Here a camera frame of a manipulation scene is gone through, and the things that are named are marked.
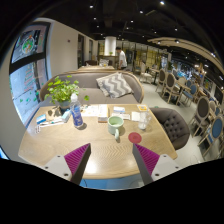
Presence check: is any group of dining chairs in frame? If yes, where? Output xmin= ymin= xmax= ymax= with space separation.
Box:
xmin=154 ymin=67 xmax=224 ymax=161

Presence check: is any small blue and white box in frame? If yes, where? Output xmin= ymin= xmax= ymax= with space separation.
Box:
xmin=35 ymin=114 xmax=48 ymax=126

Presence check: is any clear blue-labelled drink bottle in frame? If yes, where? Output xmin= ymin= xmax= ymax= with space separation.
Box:
xmin=69 ymin=92 xmax=85 ymax=130

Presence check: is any group of ceiling lights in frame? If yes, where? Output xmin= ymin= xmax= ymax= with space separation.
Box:
xmin=87 ymin=0 xmax=218 ymax=58

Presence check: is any pale green mug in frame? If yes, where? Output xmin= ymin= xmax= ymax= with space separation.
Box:
xmin=106 ymin=115 xmax=125 ymax=141

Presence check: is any yellow square card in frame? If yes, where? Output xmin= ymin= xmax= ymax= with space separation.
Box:
xmin=136 ymin=104 xmax=149 ymax=113

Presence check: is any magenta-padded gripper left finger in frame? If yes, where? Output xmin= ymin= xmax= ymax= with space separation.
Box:
xmin=43 ymin=143 xmax=92 ymax=186

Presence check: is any green potted plant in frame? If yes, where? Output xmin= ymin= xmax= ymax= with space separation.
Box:
xmin=44 ymin=75 xmax=91 ymax=111

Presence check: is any white paper napkin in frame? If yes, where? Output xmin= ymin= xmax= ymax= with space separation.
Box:
xmin=130 ymin=110 xmax=141 ymax=123

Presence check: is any person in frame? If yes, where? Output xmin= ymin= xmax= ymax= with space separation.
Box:
xmin=115 ymin=46 xmax=128 ymax=71

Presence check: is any grey curved sofa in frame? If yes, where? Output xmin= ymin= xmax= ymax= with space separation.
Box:
xmin=39 ymin=69 xmax=145 ymax=105

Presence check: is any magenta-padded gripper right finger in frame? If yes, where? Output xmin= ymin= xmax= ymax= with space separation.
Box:
xmin=132 ymin=143 xmax=183 ymax=186

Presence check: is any clear plastic cup with straw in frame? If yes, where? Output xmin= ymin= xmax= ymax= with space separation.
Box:
xmin=137 ymin=105 xmax=152 ymax=131

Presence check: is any flat blue-topped white packet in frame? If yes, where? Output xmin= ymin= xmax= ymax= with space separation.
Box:
xmin=112 ymin=106 xmax=126 ymax=115

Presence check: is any flat round red coaster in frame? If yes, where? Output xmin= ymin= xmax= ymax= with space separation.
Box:
xmin=128 ymin=131 xmax=143 ymax=145

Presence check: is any white rectangular box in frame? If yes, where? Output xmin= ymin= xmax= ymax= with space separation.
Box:
xmin=97 ymin=104 xmax=110 ymax=124

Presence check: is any blue and white carton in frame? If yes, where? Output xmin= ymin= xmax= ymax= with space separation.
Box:
xmin=60 ymin=109 xmax=72 ymax=124

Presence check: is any dark grey tufted armchair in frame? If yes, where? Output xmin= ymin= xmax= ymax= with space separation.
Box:
xmin=149 ymin=106 xmax=191 ymax=151

